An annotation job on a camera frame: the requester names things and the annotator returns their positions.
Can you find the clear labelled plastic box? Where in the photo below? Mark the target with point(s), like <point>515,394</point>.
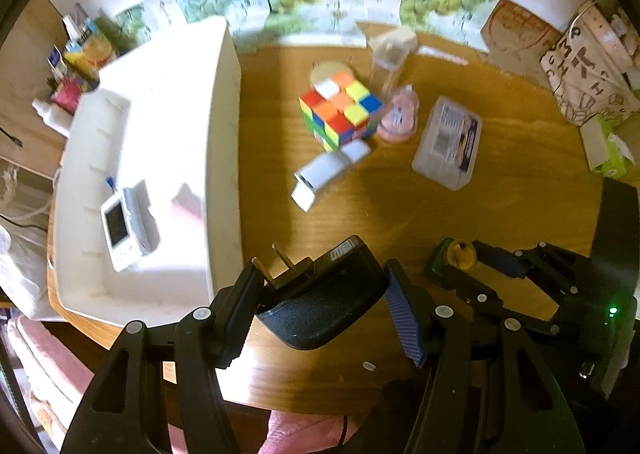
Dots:
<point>447,143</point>

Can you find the colourful puzzle cube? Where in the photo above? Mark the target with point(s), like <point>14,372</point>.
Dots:
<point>340,111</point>

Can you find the printed paper bag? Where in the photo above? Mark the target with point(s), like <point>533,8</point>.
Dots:
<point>585,68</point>

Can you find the white paper strip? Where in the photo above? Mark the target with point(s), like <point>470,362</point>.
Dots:
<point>442,55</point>

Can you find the white cloth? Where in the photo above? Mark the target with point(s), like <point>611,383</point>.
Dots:
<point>17,264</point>

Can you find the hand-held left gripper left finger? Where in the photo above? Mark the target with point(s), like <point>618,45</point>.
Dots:
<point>237,314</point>

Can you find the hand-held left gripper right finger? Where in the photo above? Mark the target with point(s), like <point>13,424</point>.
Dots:
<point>405,319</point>

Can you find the orange juice carton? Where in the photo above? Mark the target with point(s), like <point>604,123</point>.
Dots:
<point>90,48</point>

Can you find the clear container with white lid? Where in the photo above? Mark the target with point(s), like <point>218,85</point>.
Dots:
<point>390,58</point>

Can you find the pink round container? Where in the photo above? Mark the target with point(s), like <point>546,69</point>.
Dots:
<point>398,116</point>

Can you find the brown cardboard sheet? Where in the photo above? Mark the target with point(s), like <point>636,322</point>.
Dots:
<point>520,31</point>

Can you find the pink cushion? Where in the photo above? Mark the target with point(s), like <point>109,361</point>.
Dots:
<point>45,369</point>

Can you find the white digital screen device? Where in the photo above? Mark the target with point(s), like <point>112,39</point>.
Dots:
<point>122,229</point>

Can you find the white plug charger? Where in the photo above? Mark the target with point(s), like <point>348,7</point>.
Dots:
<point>325,171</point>

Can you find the pink packet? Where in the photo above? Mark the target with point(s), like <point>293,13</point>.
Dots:
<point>66,94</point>

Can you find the white plastic storage tray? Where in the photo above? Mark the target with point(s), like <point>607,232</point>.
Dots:
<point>165,133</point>

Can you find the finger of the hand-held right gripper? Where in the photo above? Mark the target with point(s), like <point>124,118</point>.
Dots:
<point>505,261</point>
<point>475,286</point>

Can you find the round wooden disc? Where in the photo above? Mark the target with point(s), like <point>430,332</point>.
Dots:
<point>325,71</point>

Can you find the black power adapter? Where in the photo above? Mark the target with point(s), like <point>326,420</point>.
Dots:
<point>320,301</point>

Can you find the green yellow tape roll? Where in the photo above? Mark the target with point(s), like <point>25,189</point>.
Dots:
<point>452,256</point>

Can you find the green tissue pack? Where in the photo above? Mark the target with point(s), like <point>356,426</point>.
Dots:
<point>607,146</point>

